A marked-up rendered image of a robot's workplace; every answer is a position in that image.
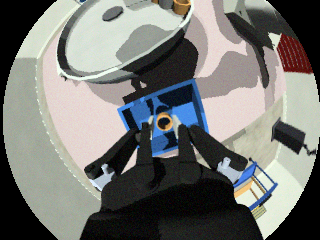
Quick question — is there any blue crate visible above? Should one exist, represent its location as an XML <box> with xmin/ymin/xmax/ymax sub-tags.
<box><xmin>117</xmin><ymin>79</ymin><xmax>209</xmax><ymax>157</ymax></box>

